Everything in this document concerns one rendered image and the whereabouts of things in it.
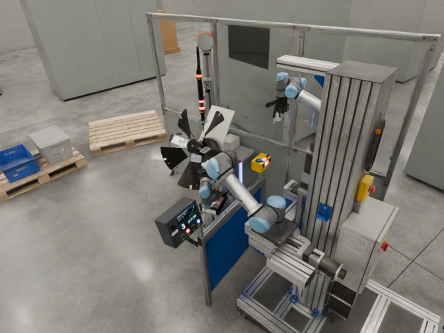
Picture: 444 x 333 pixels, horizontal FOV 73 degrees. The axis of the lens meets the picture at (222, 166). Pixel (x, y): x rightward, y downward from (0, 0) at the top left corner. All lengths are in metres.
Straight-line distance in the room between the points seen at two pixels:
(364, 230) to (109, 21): 6.79
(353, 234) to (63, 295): 2.59
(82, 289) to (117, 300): 0.40
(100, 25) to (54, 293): 5.65
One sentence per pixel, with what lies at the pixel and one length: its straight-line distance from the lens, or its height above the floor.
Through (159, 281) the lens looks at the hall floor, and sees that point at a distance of 3.11.
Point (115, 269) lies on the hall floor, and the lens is 3.33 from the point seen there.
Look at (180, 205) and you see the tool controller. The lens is 1.90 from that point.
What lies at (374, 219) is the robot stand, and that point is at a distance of 1.94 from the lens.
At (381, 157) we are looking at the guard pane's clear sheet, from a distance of 2.68.
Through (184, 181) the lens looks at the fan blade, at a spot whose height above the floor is 0.98.
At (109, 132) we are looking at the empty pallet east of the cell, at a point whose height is 0.14.
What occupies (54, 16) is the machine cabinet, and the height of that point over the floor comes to 1.67.
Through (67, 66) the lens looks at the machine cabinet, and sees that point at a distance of 7.51.
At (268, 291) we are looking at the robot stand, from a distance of 2.72.
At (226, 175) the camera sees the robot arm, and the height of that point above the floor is 1.43.
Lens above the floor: 2.49
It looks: 35 degrees down
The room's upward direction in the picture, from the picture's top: 3 degrees counter-clockwise
